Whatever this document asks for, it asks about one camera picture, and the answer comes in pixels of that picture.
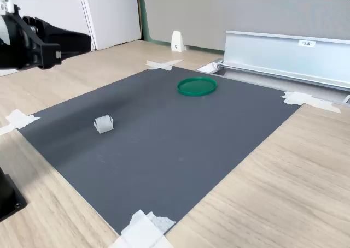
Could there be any small white plastic terminal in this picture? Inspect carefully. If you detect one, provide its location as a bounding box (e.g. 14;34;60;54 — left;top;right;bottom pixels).
94;115;115;134

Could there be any round green lid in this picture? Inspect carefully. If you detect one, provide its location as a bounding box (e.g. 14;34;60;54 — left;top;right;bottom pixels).
177;76;218;97

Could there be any white cabinet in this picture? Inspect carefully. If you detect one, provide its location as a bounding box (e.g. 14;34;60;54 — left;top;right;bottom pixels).
12;0;143;51

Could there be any white tape strip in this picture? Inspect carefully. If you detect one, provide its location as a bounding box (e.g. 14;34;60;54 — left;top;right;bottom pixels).
109;209;177;248
0;108;41;136
145;58;184;71
281;91;342;114

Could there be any dark grey mat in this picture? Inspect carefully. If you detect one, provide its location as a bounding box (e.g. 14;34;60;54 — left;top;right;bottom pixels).
17;66;303;235

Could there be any grey partition panel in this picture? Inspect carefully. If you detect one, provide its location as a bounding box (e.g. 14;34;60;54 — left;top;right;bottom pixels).
142;0;350;52

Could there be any green partition frame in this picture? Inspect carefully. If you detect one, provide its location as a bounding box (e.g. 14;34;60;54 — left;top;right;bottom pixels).
136;0;226;55

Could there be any small white bracket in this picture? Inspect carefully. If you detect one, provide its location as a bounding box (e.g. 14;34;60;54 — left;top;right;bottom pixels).
171;31;186;52

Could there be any white table cable flap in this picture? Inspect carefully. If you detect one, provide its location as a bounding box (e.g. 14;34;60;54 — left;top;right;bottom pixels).
196;61;223;74

